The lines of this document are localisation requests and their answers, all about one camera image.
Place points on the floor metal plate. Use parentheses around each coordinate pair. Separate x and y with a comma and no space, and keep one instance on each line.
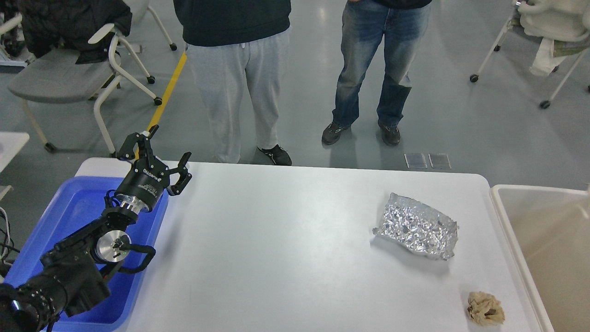
(439,161)
(415,161)

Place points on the crumpled silver foil bag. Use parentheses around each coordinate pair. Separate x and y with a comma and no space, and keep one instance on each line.
(418,227)

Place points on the right floor metal plate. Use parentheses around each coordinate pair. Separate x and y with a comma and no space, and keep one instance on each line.
(439,161)

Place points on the left floor metal plate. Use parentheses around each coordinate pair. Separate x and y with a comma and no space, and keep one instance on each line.
(415,161)

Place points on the blue plastic bin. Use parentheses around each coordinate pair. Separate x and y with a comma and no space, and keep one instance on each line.
(76,203)

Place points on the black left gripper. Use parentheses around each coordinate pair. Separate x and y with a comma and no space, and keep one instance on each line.
(148,177)

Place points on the white side table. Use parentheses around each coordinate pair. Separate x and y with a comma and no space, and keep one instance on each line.
(10,145)

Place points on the crumpled brown paper ball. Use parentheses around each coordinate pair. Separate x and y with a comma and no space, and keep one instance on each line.
(484,309)

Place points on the person in grey sweatpants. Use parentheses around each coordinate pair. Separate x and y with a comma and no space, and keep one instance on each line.
(233,45)

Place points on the grey office chair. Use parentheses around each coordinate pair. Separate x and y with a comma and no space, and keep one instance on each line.
(57,78)

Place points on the black jacket on chair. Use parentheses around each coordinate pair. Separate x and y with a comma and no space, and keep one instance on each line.
(47,23)

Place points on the beige plastic bin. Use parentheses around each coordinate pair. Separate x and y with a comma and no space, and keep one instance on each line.
(548,231)

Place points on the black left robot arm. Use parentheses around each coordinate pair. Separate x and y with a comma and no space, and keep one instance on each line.
(76,270)

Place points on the white chair with cloth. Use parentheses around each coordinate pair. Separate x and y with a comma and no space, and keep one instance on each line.
(560,27)

